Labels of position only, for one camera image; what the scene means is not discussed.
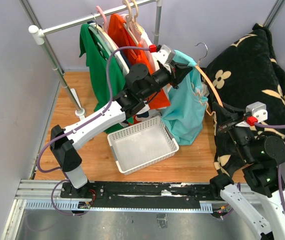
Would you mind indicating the white and navy shirt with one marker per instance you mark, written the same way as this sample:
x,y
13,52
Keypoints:
x,y
123,65

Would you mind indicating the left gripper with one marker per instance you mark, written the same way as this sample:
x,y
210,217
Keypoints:
x,y
177,72

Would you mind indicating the green hanger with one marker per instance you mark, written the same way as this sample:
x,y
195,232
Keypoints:
x,y
101,42

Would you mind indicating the beige hanger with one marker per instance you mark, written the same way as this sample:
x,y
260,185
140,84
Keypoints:
x,y
128,22

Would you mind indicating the black floral blanket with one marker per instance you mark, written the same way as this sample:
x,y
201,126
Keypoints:
x,y
247,72

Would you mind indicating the white plastic basket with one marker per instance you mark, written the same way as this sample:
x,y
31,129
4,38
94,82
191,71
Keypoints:
x,y
142,145

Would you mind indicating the teal t shirt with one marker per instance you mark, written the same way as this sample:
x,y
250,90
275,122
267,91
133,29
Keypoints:
x,y
184,117

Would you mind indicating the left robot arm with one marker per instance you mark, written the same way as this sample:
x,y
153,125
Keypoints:
x,y
140,85

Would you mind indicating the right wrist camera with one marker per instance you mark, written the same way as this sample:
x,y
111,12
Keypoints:
x,y
257,113

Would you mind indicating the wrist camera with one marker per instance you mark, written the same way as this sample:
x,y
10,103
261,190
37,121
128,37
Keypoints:
x,y
257,113
162,56

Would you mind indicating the metal clothes rack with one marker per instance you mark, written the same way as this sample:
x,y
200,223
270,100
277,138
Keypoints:
x,y
64,45

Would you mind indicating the pink hanger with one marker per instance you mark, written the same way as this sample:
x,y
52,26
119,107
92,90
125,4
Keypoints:
x,y
102,17

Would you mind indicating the white and pink shirt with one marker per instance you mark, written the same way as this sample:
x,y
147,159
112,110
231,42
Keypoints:
x,y
135,55

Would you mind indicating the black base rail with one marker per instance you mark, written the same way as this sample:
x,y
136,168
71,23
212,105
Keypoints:
x,y
142,195

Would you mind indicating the green t shirt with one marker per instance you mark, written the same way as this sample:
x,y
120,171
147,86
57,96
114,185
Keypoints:
x,y
97,69

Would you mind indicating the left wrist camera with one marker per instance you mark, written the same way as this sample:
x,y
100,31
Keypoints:
x,y
162,56

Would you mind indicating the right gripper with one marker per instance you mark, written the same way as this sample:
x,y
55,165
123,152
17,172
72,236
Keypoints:
x,y
224,115

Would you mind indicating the aluminium frame post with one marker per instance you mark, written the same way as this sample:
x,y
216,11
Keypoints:
x,y
275,10

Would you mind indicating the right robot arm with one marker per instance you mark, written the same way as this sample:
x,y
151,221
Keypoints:
x,y
264,157

